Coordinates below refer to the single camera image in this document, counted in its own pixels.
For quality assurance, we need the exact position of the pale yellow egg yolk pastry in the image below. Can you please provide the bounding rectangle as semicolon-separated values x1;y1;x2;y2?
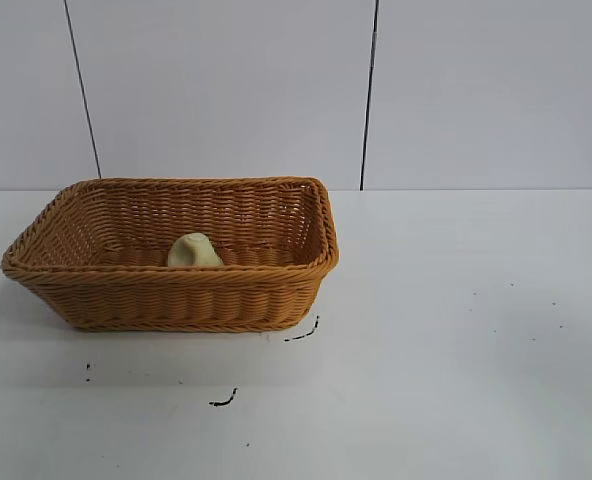
167;232;226;268

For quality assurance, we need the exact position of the brown woven wicker basket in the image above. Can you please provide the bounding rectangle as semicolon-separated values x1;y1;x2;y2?
1;175;341;334

